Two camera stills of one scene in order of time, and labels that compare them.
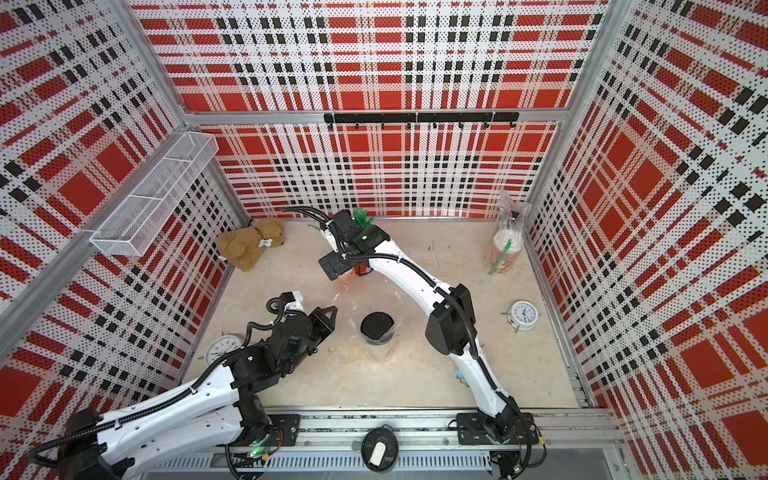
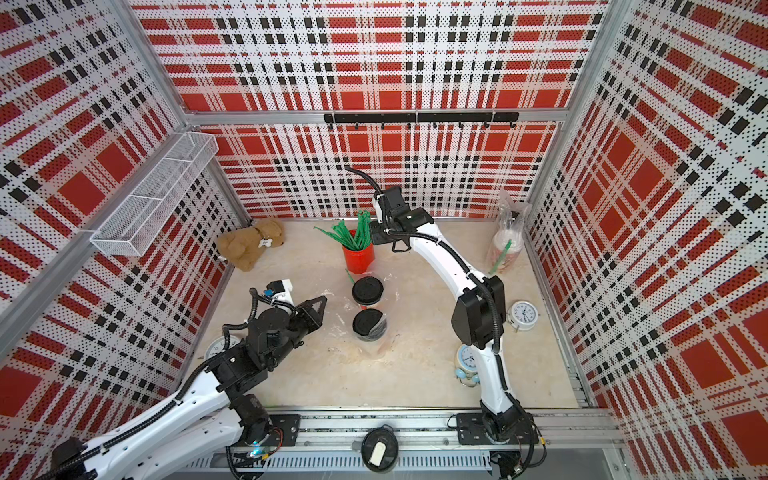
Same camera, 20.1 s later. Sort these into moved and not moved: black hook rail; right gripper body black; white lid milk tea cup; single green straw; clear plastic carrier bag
Moved: right gripper body black
Not moved: white lid milk tea cup; black hook rail; clear plastic carrier bag; single green straw
